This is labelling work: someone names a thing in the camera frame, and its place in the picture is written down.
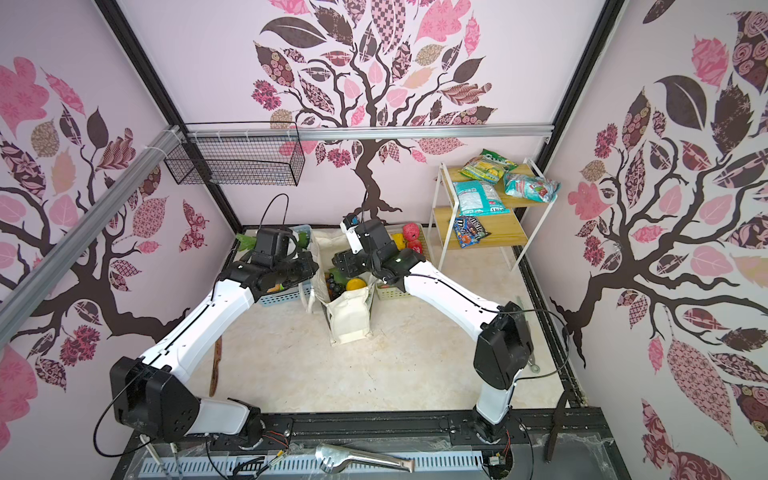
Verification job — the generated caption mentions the orange fruit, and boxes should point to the orange fruit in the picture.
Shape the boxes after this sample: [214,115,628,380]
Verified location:
[345,278,368,291]

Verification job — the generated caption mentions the black wire wall basket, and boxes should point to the black wire wall basket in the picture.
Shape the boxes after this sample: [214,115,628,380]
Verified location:
[165,120,306,187]

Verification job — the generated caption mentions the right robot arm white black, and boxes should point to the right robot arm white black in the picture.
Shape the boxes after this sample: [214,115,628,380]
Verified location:
[332,214,534,443]

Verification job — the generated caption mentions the white wire wooden shelf rack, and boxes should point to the white wire wooden shelf rack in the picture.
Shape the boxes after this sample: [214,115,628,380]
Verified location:
[425,163,557,270]

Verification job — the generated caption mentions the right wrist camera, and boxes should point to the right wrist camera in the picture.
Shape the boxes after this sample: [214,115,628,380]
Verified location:
[340,214,363,254]

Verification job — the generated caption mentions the green lettuce leaf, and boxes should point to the green lettuce leaf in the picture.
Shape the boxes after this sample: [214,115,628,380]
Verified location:
[236,234,257,252]

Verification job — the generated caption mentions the metal tongs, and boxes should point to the metal tongs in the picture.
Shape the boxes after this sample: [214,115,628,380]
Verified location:
[315,444,415,474]

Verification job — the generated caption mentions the cream canvas grocery bag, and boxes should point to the cream canvas grocery bag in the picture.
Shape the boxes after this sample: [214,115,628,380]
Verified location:
[307,229,376,345]

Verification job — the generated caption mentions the white teal red snack bag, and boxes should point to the white teal red snack bag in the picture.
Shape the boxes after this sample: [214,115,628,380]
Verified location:
[504,172,560,203]

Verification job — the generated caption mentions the blue plastic vegetable basket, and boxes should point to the blue plastic vegetable basket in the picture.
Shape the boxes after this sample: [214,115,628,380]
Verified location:
[258,224,312,307]

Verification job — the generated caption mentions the pink dragon fruit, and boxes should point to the pink dragon fruit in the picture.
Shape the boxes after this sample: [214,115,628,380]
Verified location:
[402,223,421,242]

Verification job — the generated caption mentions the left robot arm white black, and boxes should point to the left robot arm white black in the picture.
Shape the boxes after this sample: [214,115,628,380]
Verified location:
[110,227,318,447]

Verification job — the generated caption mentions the green plastic fruit basket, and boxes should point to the green plastic fruit basket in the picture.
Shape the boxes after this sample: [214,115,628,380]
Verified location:
[375,223,429,300]

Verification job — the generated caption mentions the dark grape bunch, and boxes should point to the dark grape bunch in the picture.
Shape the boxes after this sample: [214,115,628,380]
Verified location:
[325,273,346,301]

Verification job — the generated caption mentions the M&M candy bag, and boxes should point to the M&M candy bag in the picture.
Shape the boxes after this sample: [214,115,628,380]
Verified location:
[453,216,491,249]

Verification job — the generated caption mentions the wooden serrated knife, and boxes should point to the wooden serrated knife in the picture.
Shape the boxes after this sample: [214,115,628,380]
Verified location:
[209,337,223,397]

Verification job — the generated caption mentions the yellow crinkled quince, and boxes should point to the yellow crinkled quince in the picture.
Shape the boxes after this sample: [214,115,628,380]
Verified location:
[392,233,407,250]

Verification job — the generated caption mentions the yellow green snack bag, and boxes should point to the yellow green snack bag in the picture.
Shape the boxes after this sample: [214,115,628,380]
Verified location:
[459,149,519,184]

